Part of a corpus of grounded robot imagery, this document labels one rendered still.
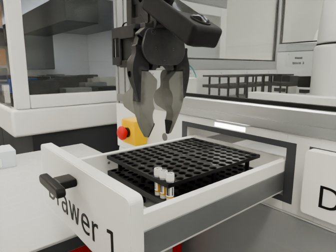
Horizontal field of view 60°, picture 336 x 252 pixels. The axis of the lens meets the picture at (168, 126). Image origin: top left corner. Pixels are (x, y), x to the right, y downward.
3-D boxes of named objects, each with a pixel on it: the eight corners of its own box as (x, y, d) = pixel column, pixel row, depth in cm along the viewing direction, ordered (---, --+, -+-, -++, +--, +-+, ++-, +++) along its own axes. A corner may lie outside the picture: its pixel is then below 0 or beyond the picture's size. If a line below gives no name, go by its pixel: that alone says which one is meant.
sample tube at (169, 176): (169, 206, 41) (169, 175, 40) (163, 203, 42) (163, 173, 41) (176, 203, 42) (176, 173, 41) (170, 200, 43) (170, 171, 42)
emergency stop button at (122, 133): (122, 141, 81) (122, 127, 81) (115, 139, 84) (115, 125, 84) (132, 140, 83) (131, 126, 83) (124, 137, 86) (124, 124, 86)
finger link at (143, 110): (130, 131, 45) (136, 71, 44) (153, 138, 40) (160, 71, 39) (112, 131, 43) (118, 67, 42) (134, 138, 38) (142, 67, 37)
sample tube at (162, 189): (157, 200, 43) (157, 171, 42) (161, 197, 44) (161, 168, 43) (165, 202, 42) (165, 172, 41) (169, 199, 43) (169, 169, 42)
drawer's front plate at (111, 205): (131, 295, 31) (129, 199, 29) (45, 201, 53) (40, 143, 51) (145, 287, 32) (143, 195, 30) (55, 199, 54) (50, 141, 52)
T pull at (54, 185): (57, 200, 36) (56, 190, 35) (38, 182, 41) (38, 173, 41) (85, 193, 38) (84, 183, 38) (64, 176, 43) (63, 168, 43)
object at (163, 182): (168, 188, 40) (168, 184, 40) (107, 158, 54) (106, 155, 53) (178, 185, 41) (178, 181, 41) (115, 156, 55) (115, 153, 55)
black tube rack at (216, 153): (168, 226, 41) (168, 184, 40) (108, 188, 55) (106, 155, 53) (258, 187, 55) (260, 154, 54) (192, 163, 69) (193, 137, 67)
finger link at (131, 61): (150, 102, 41) (157, 40, 40) (158, 103, 40) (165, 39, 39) (121, 99, 38) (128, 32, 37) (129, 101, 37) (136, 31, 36)
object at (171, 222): (137, 267, 33) (135, 218, 32) (57, 194, 53) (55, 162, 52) (303, 182, 58) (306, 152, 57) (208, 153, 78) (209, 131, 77)
